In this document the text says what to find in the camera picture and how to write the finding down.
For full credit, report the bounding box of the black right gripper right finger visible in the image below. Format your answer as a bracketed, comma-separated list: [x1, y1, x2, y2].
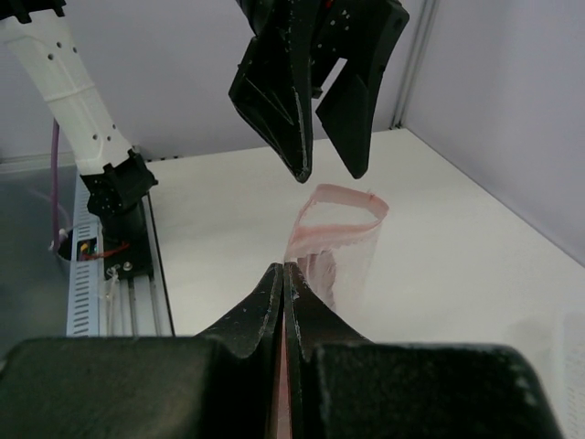
[283, 263, 562, 438]

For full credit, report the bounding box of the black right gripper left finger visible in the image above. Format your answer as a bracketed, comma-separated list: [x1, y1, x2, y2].
[1, 263, 283, 438]

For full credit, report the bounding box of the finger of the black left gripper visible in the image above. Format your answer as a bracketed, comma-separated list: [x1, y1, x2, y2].
[315, 1, 410, 179]
[229, 1, 315, 183]

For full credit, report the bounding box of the clear zip top bag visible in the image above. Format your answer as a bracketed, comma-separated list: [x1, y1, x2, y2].
[271, 184, 388, 438]

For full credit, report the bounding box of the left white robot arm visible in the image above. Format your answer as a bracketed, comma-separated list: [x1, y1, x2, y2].
[1, 1, 410, 242]

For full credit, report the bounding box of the left aluminium corner post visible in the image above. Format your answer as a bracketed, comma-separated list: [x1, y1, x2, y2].
[389, 0, 440, 130]

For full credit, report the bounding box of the aluminium mounting rail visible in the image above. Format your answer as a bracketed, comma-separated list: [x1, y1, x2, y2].
[98, 196, 175, 337]

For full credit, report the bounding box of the white slotted cable duct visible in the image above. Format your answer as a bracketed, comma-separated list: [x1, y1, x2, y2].
[66, 177, 101, 337]

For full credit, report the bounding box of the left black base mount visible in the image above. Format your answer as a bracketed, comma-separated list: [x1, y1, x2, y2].
[101, 229, 154, 280]

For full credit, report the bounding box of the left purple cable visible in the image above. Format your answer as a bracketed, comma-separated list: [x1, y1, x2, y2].
[27, 118, 74, 252]

